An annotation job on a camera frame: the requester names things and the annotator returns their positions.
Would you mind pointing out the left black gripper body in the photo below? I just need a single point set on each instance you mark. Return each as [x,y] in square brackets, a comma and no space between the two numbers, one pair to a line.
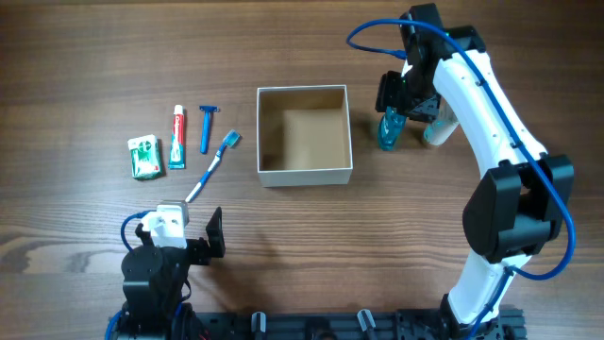
[197,252]

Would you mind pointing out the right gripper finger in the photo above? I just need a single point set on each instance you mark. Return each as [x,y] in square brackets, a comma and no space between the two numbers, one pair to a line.
[427,111]
[390,92]

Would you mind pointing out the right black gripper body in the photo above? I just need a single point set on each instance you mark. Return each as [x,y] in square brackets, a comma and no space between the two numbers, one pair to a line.
[417,92]

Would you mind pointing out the white lotion tube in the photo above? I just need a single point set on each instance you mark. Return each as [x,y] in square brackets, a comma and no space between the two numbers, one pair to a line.
[437,132]

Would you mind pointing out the blue mouthwash bottle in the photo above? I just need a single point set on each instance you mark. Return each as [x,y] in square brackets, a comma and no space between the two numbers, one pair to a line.
[389,128]

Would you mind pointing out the green Dettol soap bar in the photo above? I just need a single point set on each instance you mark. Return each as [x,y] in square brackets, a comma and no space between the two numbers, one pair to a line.
[145,157]

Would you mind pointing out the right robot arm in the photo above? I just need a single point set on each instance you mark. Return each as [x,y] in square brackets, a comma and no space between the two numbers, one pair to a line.
[520,204]

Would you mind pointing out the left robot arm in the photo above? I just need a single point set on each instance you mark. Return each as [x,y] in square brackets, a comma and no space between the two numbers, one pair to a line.
[155,270]

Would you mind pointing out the red teal toothpaste tube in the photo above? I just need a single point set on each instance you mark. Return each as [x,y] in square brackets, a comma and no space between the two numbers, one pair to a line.
[177,157]

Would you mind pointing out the blue white toothbrush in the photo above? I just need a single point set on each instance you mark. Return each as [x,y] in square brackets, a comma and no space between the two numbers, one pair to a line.
[231,139]

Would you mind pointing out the white cardboard box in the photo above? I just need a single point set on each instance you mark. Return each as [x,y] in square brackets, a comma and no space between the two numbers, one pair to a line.
[303,136]

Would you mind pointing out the blue disposable razor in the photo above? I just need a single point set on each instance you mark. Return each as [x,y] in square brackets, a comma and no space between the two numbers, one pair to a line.
[205,137]

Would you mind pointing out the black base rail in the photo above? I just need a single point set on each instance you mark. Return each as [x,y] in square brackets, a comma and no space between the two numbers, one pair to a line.
[364,324]

